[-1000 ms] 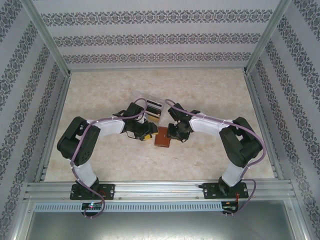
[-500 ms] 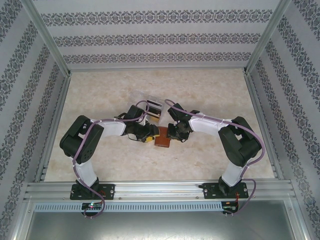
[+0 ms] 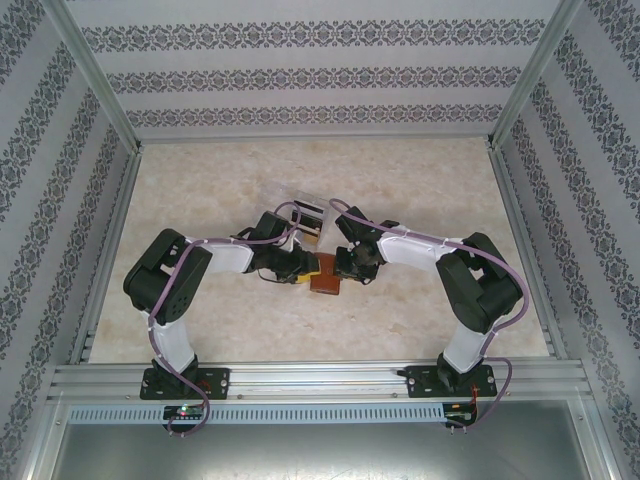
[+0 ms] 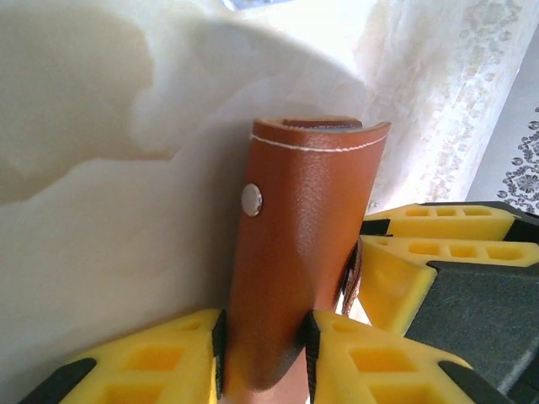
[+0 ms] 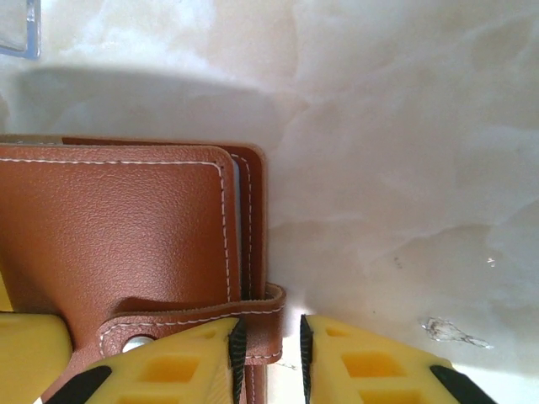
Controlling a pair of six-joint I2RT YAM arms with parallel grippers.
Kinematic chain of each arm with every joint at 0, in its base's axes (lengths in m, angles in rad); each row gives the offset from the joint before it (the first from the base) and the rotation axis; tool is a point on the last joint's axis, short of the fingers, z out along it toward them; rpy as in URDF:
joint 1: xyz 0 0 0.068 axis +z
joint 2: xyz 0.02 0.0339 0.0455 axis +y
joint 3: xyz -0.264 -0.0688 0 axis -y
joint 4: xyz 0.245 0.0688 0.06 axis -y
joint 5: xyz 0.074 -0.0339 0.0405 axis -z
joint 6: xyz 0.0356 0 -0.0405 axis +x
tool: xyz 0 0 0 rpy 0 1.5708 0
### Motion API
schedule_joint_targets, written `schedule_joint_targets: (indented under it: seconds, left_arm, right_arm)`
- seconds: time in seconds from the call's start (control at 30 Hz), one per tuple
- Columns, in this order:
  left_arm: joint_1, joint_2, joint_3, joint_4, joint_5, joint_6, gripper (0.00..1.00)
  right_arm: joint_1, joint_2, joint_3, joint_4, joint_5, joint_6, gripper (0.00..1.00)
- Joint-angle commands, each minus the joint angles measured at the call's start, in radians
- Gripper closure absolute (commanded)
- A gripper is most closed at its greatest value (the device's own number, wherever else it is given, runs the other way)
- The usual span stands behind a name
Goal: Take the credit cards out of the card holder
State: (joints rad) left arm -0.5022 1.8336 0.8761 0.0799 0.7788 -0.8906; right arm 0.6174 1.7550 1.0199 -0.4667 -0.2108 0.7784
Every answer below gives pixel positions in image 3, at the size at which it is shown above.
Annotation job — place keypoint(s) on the clear acrylic card stand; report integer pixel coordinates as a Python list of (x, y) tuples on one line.
[(300, 192)]

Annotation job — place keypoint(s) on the aluminium side rail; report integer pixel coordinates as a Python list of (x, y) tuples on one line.
[(525, 250), (109, 250)]

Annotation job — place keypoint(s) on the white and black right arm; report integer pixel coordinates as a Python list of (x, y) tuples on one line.
[(465, 350)]

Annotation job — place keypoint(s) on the grey metal shelf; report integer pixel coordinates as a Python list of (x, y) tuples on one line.
[(320, 455)]

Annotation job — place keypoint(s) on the black VIP card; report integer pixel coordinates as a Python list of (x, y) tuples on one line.
[(310, 219)]

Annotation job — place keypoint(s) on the aluminium corner post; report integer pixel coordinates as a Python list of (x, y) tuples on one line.
[(537, 70), (95, 75)]

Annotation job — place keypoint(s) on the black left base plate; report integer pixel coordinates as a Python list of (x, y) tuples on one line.
[(220, 382)]

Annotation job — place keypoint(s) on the long aluminium mounting rail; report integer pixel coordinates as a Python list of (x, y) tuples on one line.
[(320, 380)]

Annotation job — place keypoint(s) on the small circuit board green light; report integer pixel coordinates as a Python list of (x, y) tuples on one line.
[(182, 412)]

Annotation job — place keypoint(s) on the gold card dark stripe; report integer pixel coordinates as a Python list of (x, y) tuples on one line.
[(312, 239)]

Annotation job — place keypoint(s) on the silver card black stripe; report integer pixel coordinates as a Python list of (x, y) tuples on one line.
[(312, 202)]

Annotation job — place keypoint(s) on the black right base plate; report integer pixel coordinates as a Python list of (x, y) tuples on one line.
[(417, 382)]

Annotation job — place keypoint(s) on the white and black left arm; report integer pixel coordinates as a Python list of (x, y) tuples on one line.
[(170, 340)]

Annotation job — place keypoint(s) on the brown leather card holder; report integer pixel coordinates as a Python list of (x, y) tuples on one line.
[(325, 285)]

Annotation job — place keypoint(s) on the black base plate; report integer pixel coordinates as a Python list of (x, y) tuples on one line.
[(417, 382), (220, 382)]

